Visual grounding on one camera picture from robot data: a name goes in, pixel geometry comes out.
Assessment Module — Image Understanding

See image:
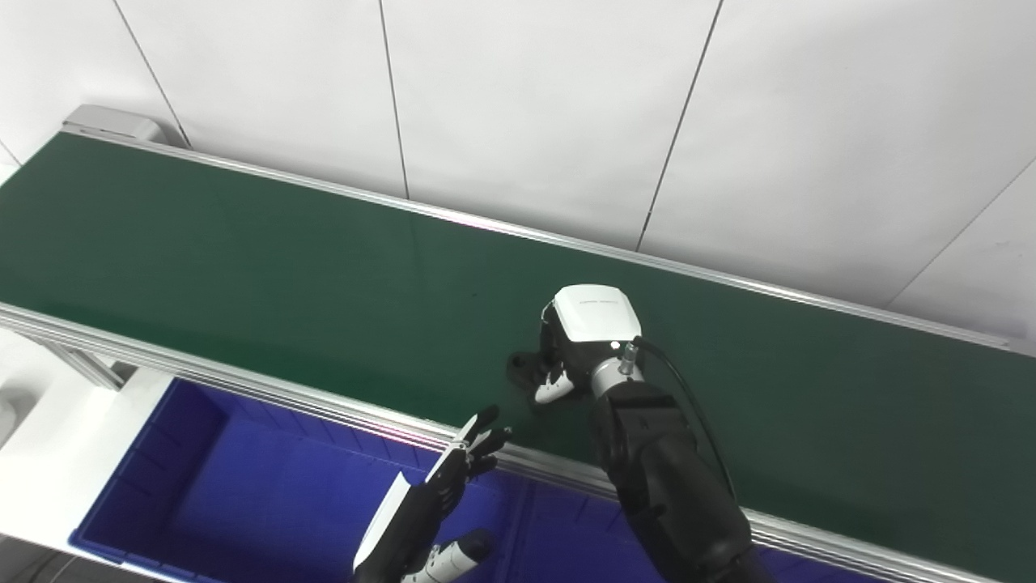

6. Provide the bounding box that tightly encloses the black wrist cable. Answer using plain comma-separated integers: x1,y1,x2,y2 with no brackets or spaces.
634,336,739,504

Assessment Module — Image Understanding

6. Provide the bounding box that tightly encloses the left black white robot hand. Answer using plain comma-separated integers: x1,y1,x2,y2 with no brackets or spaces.
352,405,513,583

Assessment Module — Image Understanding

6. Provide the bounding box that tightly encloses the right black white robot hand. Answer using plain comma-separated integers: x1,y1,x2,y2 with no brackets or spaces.
534,283,645,406

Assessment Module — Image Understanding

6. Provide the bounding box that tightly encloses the aluminium conveyor support leg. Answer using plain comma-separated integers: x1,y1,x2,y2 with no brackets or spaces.
32,340,126,391

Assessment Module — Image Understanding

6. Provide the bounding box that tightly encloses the green conveyor belt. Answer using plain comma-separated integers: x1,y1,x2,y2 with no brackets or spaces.
0,104,1036,583

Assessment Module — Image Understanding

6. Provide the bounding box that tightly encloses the black flanged mechanical part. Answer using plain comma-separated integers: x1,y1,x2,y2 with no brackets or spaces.
506,350,559,406

